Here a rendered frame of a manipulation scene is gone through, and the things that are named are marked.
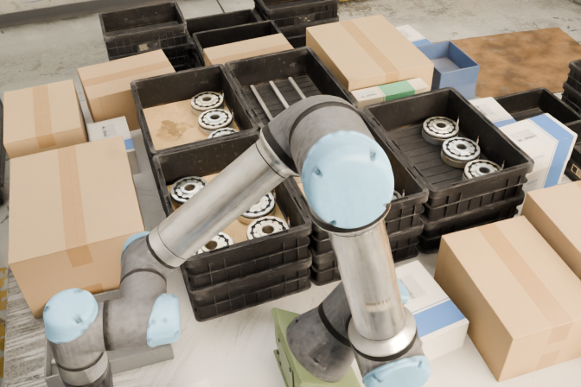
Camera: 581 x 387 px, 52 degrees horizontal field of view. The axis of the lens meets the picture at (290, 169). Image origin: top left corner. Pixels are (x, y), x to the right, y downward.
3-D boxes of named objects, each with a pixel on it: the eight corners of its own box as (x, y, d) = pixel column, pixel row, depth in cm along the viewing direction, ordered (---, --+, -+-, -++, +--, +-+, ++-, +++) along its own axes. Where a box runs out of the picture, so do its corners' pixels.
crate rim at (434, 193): (536, 171, 151) (538, 163, 149) (430, 200, 143) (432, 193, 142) (450, 92, 180) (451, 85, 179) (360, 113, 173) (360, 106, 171)
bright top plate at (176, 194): (211, 199, 153) (211, 198, 153) (171, 206, 152) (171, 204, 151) (207, 174, 161) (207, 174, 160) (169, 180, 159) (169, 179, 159)
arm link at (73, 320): (98, 323, 84) (35, 330, 83) (108, 369, 91) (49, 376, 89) (102, 281, 90) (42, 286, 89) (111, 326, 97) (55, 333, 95)
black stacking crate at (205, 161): (313, 262, 142) (313, 227, 135) (191, 297, 135) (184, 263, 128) (262, 164, 171) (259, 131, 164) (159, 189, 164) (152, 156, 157)
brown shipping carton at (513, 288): (585, 355, 133) (608, 311, 123) (497, 383, 129) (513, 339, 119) (509, 259, 156) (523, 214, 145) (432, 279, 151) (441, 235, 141)
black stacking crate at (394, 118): (526, 199, 157) (536, 165, 150) (426, 228, 150) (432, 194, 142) (446, 118, 186) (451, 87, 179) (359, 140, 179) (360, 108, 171)
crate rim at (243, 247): (314, 233, 136) (314, 225, 135) (184, 269, 129) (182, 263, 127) (260, 136, 165) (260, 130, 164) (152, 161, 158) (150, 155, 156)
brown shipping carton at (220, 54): (282, 70, 233) (281, 33, 223) (303, 98, 217) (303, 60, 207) (207, 86, 225) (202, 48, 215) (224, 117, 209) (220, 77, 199)
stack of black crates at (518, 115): (588, 175, 265) (603, 133, 250) (530, 191, 258) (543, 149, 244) (533, 126, 295) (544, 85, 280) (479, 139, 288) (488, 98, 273)
